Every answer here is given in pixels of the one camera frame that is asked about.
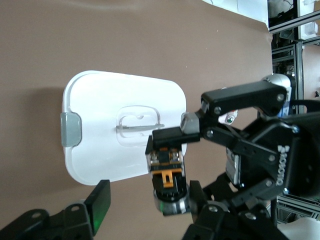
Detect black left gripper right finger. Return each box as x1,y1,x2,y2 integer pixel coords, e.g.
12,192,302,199
183,179,288,240

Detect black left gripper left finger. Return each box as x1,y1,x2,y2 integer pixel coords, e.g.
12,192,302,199
0,179,111,240

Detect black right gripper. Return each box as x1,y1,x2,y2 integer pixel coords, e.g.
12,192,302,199
203,112,320,212

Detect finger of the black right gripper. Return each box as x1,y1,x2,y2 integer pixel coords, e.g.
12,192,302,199
151,81,288,163

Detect orange and black switch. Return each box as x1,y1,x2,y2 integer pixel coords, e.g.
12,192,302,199
145,136,191,217

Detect white lidded box grey latches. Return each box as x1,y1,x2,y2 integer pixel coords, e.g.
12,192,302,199
59,69,201,186

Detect brown table mat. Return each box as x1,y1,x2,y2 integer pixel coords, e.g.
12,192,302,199
0,0,276,240

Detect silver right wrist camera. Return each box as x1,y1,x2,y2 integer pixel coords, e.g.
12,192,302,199
261,73,297,118

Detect aluminium frame rack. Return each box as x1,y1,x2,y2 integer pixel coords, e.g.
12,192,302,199
267,0,320,226

